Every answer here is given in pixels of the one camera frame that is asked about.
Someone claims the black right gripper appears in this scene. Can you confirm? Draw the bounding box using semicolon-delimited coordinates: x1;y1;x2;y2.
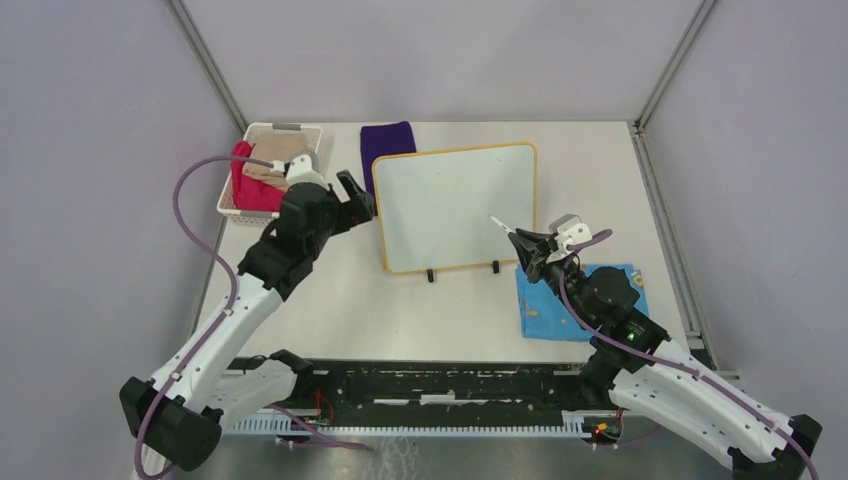
507;228;593;328

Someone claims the white orange marker pen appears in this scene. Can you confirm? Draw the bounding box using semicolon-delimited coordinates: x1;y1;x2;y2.
489;215;514;234

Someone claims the yellow framed whiteboard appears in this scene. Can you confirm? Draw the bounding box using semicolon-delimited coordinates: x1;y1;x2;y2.
372;142;538;274

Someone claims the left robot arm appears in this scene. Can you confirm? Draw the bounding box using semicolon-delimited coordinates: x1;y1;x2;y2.
119;170;376;479

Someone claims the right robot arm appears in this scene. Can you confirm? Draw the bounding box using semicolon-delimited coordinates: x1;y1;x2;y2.
505;224;823;479

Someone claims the blue patterned cloth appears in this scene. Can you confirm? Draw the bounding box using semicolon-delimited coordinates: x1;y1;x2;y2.
515;263;649;343

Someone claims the purple folded cloth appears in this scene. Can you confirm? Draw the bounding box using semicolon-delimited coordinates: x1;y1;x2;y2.
360;121;417;196

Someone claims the beige cloth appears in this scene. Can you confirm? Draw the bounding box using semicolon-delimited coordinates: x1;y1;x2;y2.
242;131;315;191

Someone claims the pink cloth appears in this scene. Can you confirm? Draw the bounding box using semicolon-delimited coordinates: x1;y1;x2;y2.
230;140;286;212

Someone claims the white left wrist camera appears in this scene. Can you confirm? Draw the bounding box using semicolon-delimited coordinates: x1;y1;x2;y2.
270;152;328;190

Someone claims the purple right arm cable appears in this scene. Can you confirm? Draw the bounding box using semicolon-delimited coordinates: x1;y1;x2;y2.
558;229;821;480

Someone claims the aluminium rail frame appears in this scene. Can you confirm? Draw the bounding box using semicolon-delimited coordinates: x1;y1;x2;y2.
628;120;741;386

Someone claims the white cable duct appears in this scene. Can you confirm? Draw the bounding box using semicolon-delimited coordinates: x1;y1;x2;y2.
225;412;591;439

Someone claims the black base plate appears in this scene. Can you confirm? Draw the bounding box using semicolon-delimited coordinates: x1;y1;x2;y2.
228;357;645;429

